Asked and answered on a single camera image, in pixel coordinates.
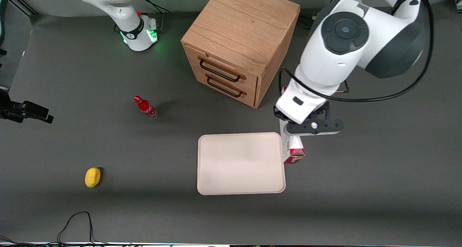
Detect black base cables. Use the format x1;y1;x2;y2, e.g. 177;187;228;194
300;14;318;29
138;0;171;14

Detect red cola bottle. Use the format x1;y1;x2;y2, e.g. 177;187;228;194
133;95;158;120

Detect black left base cables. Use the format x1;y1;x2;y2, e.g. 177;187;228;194
300;14;318;29

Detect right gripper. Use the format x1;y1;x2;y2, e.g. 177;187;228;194
0;89;10;112

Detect black cable at table edge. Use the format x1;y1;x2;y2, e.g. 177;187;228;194
0;235;55;247

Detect wooden drawer cabinet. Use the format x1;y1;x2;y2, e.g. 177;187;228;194
180;0;301;109

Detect black right base cables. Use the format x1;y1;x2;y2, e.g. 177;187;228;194
138;0;171;14

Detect yellow lemon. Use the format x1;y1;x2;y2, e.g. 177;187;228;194
85;167;101;188

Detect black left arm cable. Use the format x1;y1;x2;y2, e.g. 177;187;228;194
278;0;433;103

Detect black looped cable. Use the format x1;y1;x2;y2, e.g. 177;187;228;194
57;211;95;246

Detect wooden drawer front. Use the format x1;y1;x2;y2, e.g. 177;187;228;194
183;45;259;93
191;65;258;108

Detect black drawer handle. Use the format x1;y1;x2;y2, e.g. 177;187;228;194
199;57;241;83
206;75;243;98

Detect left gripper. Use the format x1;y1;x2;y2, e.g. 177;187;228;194
273;86;331;124

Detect white rectangular tray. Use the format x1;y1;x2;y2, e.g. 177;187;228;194
197;132;286;196

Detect red tartan cookie box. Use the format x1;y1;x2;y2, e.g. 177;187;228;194
281;86;306;164

